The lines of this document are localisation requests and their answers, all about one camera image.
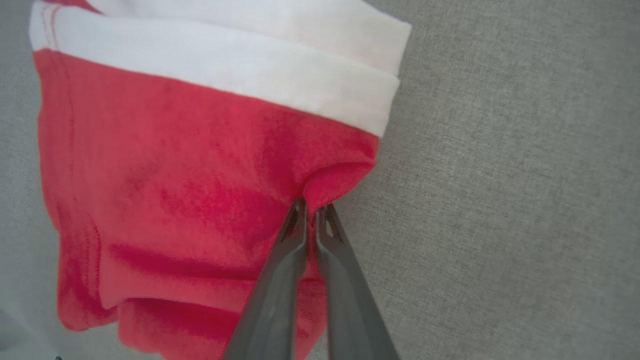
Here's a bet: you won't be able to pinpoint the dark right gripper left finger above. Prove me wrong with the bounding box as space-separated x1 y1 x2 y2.
222 197 309 360

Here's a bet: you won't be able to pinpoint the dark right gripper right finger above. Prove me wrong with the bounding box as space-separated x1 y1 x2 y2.
315 202 401 360

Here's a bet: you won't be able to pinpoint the red shorts with white stripe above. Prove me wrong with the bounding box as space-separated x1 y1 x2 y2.
28 0 414 360

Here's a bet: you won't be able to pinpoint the grey fabric sofa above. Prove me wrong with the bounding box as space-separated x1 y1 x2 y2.
0 0 640 360

